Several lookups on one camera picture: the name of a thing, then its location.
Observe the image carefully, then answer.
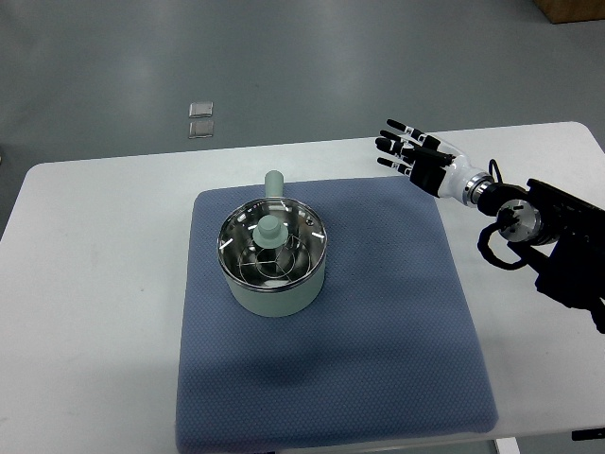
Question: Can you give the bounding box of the floor plate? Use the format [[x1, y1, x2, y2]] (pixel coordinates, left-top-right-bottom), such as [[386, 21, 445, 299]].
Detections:
[[188, 119, 215, 139], [188, 101, 214, 118]]

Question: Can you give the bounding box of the pale green pot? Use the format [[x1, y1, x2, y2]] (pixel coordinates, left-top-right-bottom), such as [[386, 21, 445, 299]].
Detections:
[[222, 170, 325, 318]]

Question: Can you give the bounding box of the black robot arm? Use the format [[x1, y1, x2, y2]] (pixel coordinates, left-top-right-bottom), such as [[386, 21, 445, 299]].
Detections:
[[474, 179, 604, 333]]

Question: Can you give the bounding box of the black table bracket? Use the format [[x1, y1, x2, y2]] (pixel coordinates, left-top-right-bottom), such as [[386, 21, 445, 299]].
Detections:
[[572, 428, 605, 442]]

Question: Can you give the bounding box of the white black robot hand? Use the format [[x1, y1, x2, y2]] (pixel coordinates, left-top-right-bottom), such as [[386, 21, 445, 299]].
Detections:
[[375, 119, 494, 206]]

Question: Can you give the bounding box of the glass lid green knob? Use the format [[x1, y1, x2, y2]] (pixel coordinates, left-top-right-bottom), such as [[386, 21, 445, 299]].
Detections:
[[217, 197, 328, 292]]

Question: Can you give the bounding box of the lower floor plate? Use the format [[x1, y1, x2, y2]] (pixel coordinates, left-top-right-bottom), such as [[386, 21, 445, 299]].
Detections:
[[188, 119, 215, 139]]

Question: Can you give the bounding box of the brown cardboard box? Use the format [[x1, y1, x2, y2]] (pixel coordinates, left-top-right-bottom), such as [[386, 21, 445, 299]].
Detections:
[[534, 0, 604, 25]]

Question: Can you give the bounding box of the upper floor plate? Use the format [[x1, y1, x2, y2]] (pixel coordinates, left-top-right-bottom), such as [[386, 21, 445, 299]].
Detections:
[[188, 101, 214, 118]]

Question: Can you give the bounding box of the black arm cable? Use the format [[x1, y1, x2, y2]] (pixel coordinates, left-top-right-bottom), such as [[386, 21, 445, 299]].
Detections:
[[475, 158, 533, 271]]

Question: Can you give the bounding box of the blue quilted mat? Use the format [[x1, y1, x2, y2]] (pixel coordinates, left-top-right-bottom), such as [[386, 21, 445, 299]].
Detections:
[[176, 176, 498, 453]]

